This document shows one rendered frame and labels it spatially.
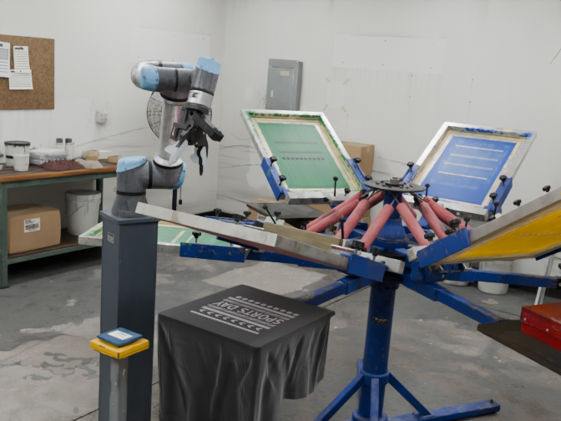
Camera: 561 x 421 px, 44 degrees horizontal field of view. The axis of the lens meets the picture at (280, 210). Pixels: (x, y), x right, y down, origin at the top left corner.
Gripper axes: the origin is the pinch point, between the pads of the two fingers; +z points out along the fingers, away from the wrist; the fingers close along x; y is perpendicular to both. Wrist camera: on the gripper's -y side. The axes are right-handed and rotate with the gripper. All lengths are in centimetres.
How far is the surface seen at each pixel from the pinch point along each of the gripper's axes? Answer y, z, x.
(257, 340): -18, 47, -32
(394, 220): -4, -9, -148
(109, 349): 9, 58, 4
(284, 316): -12, 39, -56
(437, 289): -36, 18, -135
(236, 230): -14.4, 13.7, -12.1
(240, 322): -4, 44, -40
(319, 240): -9, 10, -72
